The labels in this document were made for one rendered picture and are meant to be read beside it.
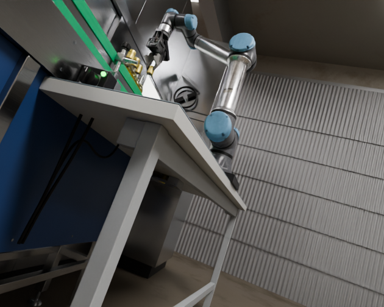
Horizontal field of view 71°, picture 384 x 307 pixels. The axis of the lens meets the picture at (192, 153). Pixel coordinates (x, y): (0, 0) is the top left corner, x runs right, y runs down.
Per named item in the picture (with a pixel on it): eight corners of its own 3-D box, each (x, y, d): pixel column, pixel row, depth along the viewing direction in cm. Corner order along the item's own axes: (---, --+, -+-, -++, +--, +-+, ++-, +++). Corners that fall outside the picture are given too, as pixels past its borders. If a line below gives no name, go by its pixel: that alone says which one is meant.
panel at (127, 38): (143, 138, 208) (159, 99, 215) (147, 139, 207) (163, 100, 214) (86, 77, 122) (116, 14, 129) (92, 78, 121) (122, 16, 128)
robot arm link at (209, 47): (262, 69, 144) (196, 35, 165) (261, 56, 134) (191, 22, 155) (248, 86, 143) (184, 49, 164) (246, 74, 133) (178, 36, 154)
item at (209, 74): (175, 144, 305) (201, 75, 323) (207, 153, 298) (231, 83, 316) (162, 120, 237) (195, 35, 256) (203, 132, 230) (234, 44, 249)
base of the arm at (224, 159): (233, 181, 130) (239, 162, 132) (225, 172, 117) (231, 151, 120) (205, 174, 137) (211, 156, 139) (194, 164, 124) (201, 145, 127)
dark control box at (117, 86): (85, 105, 77) (97, 80, 78) (110, 112, 75) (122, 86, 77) (69, 91, 69) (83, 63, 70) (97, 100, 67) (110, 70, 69)
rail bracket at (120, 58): (110, 81, 88) (125, 47, 91) (130, 87, 87) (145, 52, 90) (105, 75, 84) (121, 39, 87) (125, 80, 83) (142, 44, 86)
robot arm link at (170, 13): (178, 7, 146) (164, 6, 149) (170, 23, 144) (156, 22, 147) (182, 18, 153) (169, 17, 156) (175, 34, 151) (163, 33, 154)
